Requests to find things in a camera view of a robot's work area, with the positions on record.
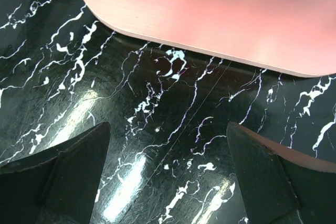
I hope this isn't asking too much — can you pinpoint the pink three-tier shelf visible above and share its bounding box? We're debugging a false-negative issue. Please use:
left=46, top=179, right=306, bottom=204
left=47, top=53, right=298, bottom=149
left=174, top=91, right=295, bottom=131
left=84, top=0, right=335, bottom=77

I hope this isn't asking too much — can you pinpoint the black marble pattern mat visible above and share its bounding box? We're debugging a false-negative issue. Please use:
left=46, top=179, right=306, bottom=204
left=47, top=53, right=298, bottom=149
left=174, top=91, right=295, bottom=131
left=1, top=0, right=335, bottom=223

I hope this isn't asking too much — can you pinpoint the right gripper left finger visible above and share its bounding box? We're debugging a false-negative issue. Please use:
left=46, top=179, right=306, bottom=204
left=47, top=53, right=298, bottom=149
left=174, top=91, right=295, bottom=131
left=1, top=122, right=110, bottom=223

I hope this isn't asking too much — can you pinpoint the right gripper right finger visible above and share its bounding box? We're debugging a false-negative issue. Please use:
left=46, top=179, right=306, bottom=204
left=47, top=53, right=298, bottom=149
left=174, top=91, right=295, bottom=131
left=226, top=122, right=335, bottom=223

